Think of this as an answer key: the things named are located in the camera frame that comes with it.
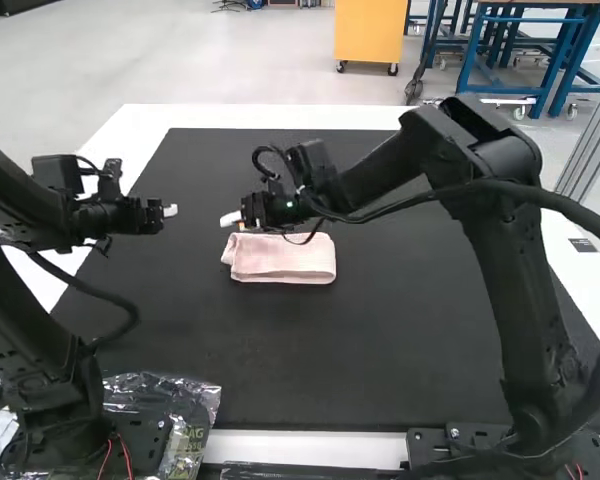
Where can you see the grey aluminium post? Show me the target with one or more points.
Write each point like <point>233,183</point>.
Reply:
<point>595,130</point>

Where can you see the pale towel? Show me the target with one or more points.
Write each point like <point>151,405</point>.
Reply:
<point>280,260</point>

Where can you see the silver foil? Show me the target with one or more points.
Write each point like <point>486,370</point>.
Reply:
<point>190,400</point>

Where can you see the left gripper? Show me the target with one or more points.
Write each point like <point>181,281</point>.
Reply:
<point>135,216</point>

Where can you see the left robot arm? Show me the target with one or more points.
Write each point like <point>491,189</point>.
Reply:
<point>10,300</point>

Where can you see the black mat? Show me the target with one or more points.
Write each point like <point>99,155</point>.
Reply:
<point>380,325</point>

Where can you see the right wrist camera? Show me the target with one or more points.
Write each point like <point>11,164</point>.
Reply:
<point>312,157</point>

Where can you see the blue frame workbench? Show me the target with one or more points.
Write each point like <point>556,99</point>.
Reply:
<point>432,30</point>
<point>555,50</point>

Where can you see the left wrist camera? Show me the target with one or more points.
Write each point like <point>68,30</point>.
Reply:
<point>55,172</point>

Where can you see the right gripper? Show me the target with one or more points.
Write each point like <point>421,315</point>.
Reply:
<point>270,210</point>

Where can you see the dark base panel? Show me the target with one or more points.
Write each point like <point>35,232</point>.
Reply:
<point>145,445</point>
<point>305,471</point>
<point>430,445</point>

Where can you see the small black label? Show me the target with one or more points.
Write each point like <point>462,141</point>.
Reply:
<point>582,245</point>

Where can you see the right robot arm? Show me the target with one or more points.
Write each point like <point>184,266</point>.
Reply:
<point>505,260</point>

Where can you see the yellow wheeled cart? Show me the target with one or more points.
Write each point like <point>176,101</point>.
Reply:
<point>370,30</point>

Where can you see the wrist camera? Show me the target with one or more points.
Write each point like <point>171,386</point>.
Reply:
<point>55,172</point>
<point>312,157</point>

